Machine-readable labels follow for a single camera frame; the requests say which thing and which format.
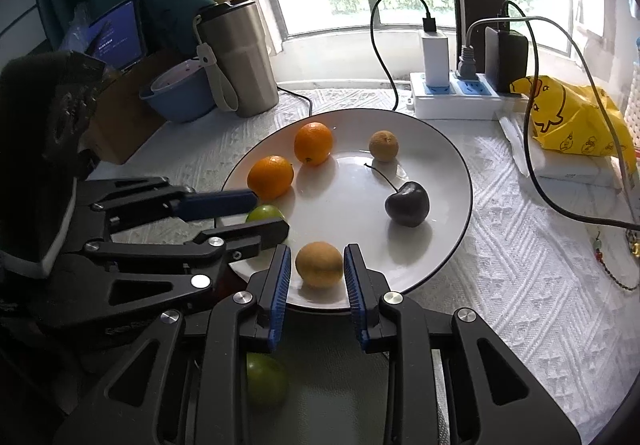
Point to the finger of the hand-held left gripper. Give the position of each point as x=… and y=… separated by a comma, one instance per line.
x=250, y=236
x=220, y=203

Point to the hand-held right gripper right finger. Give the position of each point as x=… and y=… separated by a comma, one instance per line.
x=356, y=297

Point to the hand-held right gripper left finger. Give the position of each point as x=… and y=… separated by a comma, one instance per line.
x=280, y=297

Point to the green plum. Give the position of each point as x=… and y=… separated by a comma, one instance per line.
x=265, y=213
x=267, y=380

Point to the large tan longan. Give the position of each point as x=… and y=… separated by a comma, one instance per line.
x=319, y=265

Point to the small orange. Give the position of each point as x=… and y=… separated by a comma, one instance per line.
x=270, y=176
x=313, y=143

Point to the dark cherry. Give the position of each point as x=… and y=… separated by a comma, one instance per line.
x=407, y=205

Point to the white plate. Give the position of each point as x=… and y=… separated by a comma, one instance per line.
x=345, y=185

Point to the small tan longan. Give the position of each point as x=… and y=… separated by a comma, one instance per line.
x=384, y=145

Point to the cardboard box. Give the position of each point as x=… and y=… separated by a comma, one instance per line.
x=125, y=130

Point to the clear plastic bag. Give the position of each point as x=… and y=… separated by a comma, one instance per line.
x=75, y=32

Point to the blue bowl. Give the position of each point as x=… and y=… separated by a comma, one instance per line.
x=175, y=100

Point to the tablet computer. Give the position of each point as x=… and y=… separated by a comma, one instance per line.
x=117, y=35

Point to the steel tumbler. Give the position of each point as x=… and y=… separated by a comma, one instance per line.
x=245, y=60

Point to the white power strip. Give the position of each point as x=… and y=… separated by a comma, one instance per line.
x=450, y=104

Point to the white paper packet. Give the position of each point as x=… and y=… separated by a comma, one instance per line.
x=565, y=171

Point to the white charger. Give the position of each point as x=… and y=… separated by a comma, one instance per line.
x=434, y=57

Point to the grey plug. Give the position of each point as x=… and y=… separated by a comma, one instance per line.
x=465, y=64

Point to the yellow printed bag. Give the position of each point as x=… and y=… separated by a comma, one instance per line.
x=575, y=120

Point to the black charger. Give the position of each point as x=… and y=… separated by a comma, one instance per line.
x=506, y=57

